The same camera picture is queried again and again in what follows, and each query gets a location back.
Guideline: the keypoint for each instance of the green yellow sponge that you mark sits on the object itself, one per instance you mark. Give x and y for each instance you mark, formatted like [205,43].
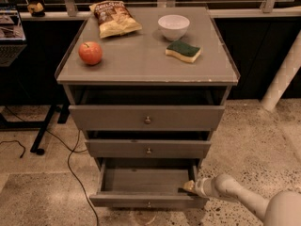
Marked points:
[183,51]

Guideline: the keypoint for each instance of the grey drawer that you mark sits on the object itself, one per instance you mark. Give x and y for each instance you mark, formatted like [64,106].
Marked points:
[146,183]
[141,148]
[147,117]

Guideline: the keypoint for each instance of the black desk frame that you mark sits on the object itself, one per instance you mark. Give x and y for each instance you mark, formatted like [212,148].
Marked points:
[40,126]

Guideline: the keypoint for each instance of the grey top drawer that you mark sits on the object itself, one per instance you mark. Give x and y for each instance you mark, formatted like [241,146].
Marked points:
[147,117]

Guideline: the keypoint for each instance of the laptop on desk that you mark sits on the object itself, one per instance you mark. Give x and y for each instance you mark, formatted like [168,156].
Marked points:
[12,36]

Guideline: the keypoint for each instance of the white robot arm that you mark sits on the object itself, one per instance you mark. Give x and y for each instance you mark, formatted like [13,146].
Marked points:
[283,209]

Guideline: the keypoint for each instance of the white bowl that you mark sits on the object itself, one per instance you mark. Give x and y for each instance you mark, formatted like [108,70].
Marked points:
[173,27]

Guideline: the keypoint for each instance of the grey bottom drawer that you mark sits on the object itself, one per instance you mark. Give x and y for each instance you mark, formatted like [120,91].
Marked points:
[146,183]

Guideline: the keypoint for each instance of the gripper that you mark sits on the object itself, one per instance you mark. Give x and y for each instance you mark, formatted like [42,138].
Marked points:
[199,186]

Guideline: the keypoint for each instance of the red apple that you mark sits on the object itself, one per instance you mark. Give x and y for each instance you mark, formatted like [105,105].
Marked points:
[90,52]

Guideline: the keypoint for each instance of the white diagonal pipe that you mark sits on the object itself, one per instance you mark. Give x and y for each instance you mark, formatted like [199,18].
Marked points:
[285,74]

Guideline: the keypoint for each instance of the small yellow black object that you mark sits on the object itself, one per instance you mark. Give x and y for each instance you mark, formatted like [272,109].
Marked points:
[36,9]

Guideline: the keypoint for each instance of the yellow chip bag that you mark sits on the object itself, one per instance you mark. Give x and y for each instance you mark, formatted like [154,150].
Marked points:
[114,19]

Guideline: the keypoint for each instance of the grey drawer cabinet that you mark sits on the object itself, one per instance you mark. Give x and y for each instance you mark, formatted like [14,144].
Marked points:
[136,71]

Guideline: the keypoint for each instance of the grey middle drawer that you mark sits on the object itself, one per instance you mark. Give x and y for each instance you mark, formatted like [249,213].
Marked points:
[141,148]

